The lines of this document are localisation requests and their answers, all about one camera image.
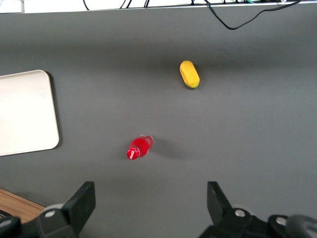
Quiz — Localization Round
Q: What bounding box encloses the beige rectangular tray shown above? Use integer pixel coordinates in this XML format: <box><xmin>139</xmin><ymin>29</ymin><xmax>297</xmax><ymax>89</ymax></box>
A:
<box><xmin>0</xmin><ymin>69</ymin><xmax>60</xmax><ymax>157</ymax></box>

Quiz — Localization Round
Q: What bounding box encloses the yellow sponge toy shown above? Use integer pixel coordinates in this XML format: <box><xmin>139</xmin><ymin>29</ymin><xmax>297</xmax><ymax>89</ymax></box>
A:
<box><xmin>179</xmin><ymin>60</ymin><xmax>201</xmax><ymax>89</ymax></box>

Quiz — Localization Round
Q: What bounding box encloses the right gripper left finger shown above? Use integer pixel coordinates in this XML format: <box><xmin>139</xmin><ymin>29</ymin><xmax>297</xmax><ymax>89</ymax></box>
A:
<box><xmin>36</xmin><ymin>181</ymin><xmax>97</xmax><ymax>238</ymax></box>

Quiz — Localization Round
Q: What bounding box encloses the wooden drawer cabinet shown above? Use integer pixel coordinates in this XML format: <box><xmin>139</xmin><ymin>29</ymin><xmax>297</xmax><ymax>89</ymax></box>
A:
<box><xmin>0</xmin><ymin>187</ymin><xmax>47</xmax><ymax>225</ymax></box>

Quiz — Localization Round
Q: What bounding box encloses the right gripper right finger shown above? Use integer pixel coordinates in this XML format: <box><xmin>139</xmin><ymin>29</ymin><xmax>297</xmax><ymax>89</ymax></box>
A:
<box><xmin>198</xmin><ymin>181</ymin><xmax>269</xmax><ymax>238</ymax></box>

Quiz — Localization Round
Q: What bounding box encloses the small red cola bottle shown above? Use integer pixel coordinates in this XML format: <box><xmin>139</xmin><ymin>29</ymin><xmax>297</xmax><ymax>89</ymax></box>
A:
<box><xmin>126</xmin><ymin>134</ymin><xmax>155</xmax><ymax>161</ymax></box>

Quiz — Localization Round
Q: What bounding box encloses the black cable on table edge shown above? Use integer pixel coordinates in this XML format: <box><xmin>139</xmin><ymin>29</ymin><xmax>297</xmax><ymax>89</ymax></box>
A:
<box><xmin>203</xmin><ymin>0</ymin><xmax>304</xmax><ymax>31</ymax></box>

